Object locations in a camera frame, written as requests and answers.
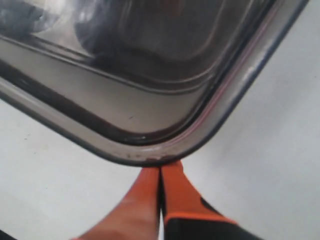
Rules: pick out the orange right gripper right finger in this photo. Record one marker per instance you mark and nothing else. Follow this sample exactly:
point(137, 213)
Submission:
point(188, 216)

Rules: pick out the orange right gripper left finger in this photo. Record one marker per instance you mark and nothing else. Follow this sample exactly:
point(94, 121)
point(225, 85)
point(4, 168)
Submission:
point(137, 215)

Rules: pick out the smoky transparent lunchbox lid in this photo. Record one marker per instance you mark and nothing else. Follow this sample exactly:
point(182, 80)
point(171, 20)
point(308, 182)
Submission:
point(136, 82)

